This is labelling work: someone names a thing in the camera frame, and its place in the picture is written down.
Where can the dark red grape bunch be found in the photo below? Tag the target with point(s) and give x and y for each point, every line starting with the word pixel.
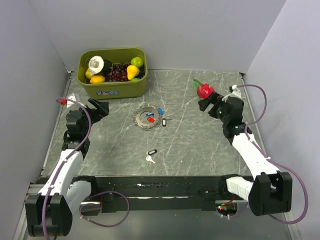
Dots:
pixel 119 73

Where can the red key tag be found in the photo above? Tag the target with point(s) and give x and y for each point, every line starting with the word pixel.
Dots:
pixel 151 120

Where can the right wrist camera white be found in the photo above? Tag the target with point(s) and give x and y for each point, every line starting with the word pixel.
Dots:
pixel 234 92

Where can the olive green plastic bin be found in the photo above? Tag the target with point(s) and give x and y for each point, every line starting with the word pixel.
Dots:
pixel 113 89

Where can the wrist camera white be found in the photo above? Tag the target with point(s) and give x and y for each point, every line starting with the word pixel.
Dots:
pixel 234 92
pixel 73 102

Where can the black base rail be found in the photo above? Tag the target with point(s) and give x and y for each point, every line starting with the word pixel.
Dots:
pixel 150 193

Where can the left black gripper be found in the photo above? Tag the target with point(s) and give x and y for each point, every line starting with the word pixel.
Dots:
pixel 102 109

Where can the red dragon fruit toy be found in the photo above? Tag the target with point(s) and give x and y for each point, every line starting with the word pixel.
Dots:
pixel 203 90

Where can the yellow lemon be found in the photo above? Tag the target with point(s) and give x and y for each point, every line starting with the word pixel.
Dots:
pixel 97 79

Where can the white cut coconut half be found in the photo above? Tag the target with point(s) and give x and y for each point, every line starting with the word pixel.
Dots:
pixel 95 65

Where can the blue key tag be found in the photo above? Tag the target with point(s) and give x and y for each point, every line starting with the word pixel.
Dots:
pixel 160 111

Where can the yellow fruit at bin left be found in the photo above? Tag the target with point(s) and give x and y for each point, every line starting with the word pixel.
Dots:
pixel 88 74

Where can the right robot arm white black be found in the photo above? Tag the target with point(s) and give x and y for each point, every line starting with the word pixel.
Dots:
pixel 270 191

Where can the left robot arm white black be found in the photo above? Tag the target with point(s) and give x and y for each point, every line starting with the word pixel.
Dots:
pixel 49 213

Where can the black key tag with key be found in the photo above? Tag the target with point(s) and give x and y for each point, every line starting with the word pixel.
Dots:
pixel 149 155

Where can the yellow pear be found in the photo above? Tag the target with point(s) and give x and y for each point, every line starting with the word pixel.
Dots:
pixel 132 72

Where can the green apple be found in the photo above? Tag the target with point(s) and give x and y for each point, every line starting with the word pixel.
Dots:
pixel 137 62

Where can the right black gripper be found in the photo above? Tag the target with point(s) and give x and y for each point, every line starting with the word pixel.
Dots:
pixel 215 99

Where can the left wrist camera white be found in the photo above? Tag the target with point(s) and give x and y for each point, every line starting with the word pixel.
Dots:
pixel 73 102

